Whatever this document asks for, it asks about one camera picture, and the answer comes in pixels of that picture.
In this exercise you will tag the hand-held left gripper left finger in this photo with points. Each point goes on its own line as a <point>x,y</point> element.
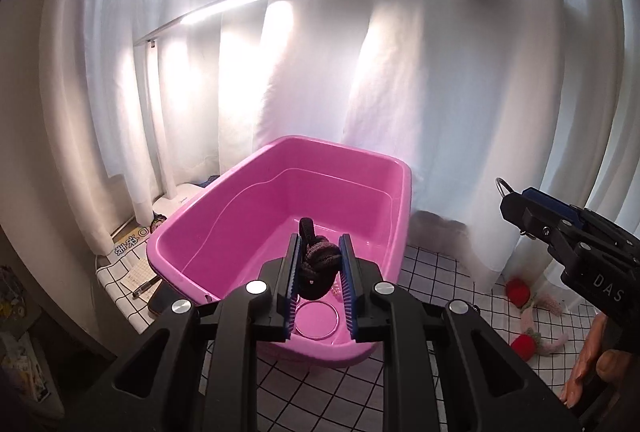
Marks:
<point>292,292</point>

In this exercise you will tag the pink strawberry headband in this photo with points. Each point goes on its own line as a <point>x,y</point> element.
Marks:
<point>519,290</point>

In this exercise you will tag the white curtain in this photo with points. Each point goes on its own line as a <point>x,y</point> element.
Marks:
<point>450,62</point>

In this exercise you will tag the pile of printed packets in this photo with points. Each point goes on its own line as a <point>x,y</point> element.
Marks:
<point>15,312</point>

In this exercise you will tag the white paper notepad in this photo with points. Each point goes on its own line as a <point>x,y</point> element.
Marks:
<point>132,274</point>

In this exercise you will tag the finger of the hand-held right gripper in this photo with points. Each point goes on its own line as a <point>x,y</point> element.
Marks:
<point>550,201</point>
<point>525,214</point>

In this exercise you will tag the white desk lamp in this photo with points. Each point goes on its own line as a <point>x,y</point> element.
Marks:
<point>225,4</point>

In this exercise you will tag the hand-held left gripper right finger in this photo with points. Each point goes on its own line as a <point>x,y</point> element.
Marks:
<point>347,292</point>

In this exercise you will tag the large silver bangle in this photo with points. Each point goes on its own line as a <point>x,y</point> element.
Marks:
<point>316,302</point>

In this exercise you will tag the dark pen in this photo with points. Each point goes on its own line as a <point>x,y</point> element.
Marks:
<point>147,287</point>

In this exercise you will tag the black phone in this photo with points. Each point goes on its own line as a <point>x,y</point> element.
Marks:
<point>162,299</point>

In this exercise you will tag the pearl hair claw clip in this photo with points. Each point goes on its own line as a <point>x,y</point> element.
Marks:
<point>336,292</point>

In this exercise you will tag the pink plastic basin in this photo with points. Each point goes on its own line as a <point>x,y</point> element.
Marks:
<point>240,222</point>

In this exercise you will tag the white printed card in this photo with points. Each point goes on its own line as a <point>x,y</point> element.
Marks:
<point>131,241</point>

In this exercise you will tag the black-checked white tablecloth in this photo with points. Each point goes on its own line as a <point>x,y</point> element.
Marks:
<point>450,272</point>

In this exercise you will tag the blue cloth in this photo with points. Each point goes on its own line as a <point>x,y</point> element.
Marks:
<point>207,182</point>

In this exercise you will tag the person's right hand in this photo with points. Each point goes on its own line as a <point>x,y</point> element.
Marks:
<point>582,362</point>

